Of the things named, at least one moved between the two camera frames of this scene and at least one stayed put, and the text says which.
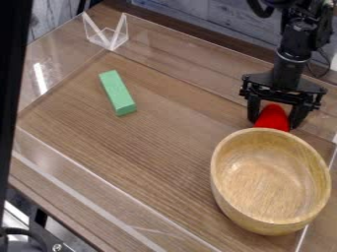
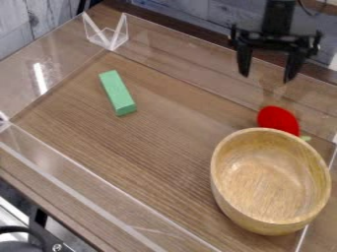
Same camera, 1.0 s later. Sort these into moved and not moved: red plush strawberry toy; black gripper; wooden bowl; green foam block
Moved: black gripper; red plush strawberry toy
Not moved: green foam block; wooden bowl
